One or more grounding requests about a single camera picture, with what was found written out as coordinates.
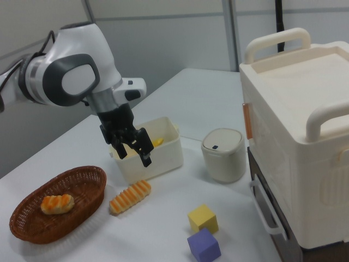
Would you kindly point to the small orange glazed bread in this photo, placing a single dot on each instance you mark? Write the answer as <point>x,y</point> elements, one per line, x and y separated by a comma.
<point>57,204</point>

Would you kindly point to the grey partition post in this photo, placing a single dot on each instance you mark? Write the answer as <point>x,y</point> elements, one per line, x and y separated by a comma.
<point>231,35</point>

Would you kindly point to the purple foam cube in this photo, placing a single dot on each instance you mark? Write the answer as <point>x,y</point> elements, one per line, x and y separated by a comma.
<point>204,244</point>

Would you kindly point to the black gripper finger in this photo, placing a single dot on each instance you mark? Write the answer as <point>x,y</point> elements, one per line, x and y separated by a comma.
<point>120,148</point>
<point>143,144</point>

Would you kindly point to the white rectangular plastic container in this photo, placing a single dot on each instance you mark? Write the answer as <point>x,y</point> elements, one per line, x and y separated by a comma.
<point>163,161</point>

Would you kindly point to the brown wicker basket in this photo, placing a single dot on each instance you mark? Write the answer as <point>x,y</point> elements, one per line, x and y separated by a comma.
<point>32,223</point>

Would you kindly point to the yellow banana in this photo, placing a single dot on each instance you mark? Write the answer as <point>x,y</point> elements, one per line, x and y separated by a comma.
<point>158,142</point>

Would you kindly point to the black pole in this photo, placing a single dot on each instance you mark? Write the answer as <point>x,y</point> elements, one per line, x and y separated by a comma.
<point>279,21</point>

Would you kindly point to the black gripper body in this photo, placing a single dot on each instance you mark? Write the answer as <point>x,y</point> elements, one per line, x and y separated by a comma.
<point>117,120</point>

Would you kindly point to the dark cabinet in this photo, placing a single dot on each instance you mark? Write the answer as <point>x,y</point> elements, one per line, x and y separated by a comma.
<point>286,245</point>

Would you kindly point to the small white lidded bin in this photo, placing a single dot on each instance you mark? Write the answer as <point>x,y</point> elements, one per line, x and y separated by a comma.
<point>223,161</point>

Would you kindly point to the orange cooler latch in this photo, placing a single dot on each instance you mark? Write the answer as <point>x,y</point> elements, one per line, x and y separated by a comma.
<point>247,122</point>

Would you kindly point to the long striped orange bread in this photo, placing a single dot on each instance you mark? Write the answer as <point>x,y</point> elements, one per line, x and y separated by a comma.
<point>129,197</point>

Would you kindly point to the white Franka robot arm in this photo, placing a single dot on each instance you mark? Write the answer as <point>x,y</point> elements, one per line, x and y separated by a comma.
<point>76,54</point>

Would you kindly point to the yellow foam cube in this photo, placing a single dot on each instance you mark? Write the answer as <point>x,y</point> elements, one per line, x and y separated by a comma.
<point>203,218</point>

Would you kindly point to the large cream cooler box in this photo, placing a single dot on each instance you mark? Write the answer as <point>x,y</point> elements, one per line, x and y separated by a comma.
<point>294,122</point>

